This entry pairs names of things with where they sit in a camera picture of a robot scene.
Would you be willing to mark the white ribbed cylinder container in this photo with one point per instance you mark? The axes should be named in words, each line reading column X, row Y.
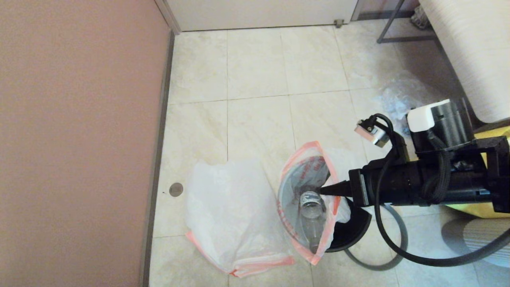
column 482, row 241

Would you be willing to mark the round metal floor socket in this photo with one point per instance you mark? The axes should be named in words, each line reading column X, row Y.
column 176, row 189

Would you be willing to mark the grey patterned slipper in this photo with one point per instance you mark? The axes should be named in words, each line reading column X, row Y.
column 420, row 18

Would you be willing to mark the white door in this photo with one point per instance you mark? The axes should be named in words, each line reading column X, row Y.
column 259, row 14

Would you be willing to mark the used trash bag red print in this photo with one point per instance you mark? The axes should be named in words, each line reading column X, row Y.
column 291, row 187

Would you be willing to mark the yellow fabric bag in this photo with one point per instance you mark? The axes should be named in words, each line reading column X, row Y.
column 474, row 213

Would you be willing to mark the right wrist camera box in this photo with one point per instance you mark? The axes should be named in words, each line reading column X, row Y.
column 372, row 133

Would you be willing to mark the clear plastic bag dark contents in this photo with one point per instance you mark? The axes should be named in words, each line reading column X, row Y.
column 398, row 99

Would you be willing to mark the small metal door stop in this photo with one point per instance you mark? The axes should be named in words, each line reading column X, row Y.
column 338, row 23

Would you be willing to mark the black round trash bin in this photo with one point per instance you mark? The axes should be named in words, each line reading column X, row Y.
column 350, row 231

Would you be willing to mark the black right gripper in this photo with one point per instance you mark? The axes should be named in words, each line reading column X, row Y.
column 398, row 183

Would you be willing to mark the grey metal frame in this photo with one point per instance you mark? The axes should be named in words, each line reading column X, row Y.
column 402, row 39

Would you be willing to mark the cream textured table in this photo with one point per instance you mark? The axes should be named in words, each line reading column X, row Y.
column 474, row 48

